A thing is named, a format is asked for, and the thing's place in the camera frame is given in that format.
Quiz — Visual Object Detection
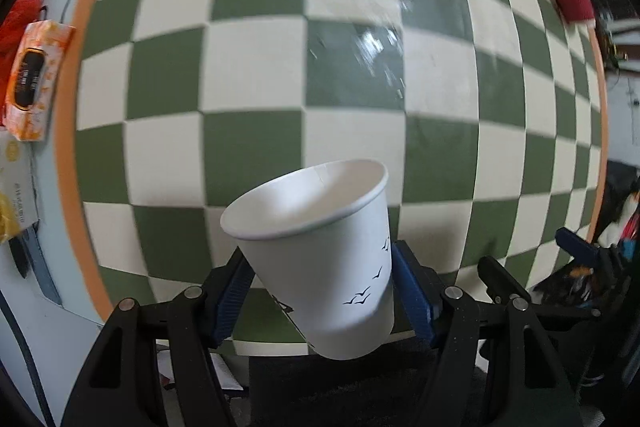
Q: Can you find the white paper cup with logo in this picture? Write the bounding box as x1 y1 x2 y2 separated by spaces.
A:
220 159 394 360

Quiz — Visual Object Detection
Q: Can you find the grey side table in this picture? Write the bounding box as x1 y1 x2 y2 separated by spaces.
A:
1 0 102 426

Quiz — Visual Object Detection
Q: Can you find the bag of yellow snacks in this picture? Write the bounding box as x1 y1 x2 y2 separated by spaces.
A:
0 128 39 243

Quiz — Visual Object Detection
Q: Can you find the green checkered table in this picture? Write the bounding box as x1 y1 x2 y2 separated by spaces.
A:
53 0 611 358

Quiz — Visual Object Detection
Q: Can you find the orange wet wipes pack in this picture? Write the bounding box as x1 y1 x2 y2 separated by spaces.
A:
3 20 75 142

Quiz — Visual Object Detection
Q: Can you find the red plastic bag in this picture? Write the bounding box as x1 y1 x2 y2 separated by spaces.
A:
0 0 45 130

